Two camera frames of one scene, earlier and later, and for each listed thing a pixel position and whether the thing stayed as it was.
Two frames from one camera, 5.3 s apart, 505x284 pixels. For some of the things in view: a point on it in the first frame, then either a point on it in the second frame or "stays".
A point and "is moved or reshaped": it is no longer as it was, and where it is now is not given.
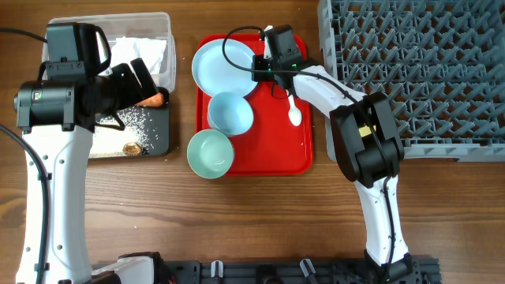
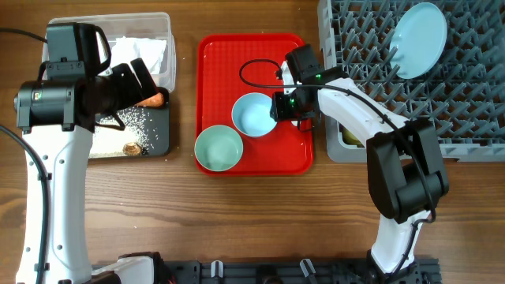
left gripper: (132, 92) stays
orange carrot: (156, 100) stays
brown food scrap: (132, 149) stays
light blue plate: (213, 73) -> (418, 40)
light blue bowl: (230, 113) -> (251, 114)
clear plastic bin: (132, 37) stays
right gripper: (258, 61) -> (281, 111)
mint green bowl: (210, 153) is moved or reshaped
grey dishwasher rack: (441, 64) stays
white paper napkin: (125, 50) stays
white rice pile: (138, 130) stays
